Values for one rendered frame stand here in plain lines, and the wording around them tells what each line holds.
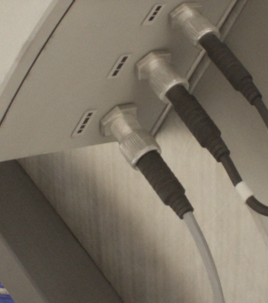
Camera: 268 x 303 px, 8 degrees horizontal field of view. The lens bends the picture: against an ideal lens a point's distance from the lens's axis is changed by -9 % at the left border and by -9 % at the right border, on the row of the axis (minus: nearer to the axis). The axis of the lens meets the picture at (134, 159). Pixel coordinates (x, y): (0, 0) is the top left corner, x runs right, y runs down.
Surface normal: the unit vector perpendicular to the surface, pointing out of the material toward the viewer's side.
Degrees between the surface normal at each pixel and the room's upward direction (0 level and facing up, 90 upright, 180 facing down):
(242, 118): 90
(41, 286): 46
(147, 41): 132
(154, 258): 90
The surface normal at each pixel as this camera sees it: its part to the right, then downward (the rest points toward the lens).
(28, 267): 0.44, -0.66
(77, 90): 0.52, 0.72
